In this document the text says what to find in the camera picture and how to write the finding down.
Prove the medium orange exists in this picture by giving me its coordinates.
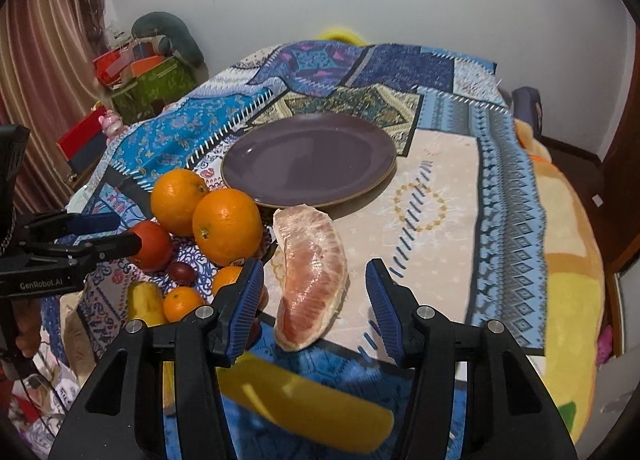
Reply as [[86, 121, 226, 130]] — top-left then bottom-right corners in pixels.
[[212, 265, 269, 310]]

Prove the dark red grape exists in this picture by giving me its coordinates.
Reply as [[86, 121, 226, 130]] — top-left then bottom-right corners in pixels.
[[167, 262, 198, 287]]

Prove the yellow plastic hoop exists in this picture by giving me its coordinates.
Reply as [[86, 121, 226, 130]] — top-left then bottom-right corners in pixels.
[[318, 28, 368, 46]]

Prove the small mandarin orange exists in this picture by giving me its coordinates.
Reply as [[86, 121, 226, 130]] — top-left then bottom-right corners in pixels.
[[163, 286, 205, 322]]

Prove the red box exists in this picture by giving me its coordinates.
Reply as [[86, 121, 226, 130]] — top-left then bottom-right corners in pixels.
[[56, 106, 106, 174]]

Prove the large orange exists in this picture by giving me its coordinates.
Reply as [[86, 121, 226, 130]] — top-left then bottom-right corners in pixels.
[[151, 168, 209, 238], [192, 188, 262, 266]]

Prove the yellow orange blanket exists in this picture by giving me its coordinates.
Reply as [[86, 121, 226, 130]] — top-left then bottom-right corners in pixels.
[[514, 120, 605, 440]]

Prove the person's left hand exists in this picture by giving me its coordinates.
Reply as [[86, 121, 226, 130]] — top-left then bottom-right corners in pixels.
[[13, 298, 41, 358]]

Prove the blue patchwork bedspread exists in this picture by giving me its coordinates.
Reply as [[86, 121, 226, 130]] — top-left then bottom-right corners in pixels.
[[39, 38, 549, 460]]

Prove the red tomato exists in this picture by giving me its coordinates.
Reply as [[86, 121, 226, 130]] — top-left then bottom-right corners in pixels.
[[128, 220, 175, 274]]

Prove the purple ceramic plate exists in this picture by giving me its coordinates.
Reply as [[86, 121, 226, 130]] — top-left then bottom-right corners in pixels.
[[220, 113, 396, 209]]

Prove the grey neck pillow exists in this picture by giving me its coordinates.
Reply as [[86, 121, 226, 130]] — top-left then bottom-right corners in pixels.
[[131, 12, 204, 68]]

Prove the peeled pomelo segment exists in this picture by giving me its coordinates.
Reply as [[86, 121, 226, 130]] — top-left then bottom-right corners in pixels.
[[273, 204, 349, 352]]

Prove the dark blue bag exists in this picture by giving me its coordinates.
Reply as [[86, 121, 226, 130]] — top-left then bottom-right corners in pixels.
[[511, 86, 544, 139]]

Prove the green storage box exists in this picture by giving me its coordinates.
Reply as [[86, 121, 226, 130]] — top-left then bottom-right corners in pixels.
[[111, 57, 196, 125]]

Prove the striped pink curtain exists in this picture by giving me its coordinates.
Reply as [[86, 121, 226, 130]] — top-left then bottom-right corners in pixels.
[[1, 0, 104, 212]]

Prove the pink toy figure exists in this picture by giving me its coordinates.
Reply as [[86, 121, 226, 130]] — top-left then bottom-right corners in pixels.
[[99, 109, 126, 140]]

